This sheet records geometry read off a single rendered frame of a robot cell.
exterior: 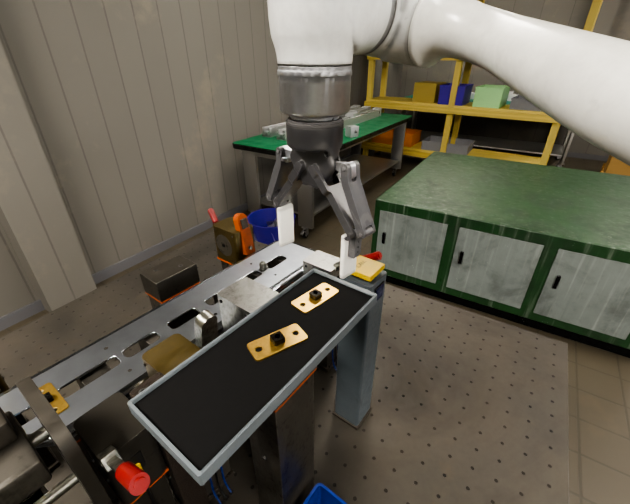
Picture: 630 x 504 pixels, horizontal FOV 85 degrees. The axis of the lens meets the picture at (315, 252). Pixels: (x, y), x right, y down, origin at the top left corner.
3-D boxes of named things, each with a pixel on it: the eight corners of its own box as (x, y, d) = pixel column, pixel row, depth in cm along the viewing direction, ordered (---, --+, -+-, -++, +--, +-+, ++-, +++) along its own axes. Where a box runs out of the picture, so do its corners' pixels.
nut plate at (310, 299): (324, 283, 63) (324, 278, 62) (339, 292, 60) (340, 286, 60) (289, 304, 58) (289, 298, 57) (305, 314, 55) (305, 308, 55)
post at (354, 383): (347, 394, 96) (357, 259, 74) (371, 409, 92) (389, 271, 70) (332, 414, 90) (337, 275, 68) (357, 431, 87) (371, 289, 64)
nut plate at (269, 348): (296, 324, 53) (296, 318, 53) (309, 338, 51) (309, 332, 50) (245, 345, 49) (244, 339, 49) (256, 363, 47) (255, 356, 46)
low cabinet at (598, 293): (610, 249, 308) (645, 177, 275) (643, 368, 192) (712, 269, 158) (423, 210, 383) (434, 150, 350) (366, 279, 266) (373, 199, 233)
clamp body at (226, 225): (237, 300, 133) (225, 213, 114) (263, 315, 125) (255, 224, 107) (220, 312, 127) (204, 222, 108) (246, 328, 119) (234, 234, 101)
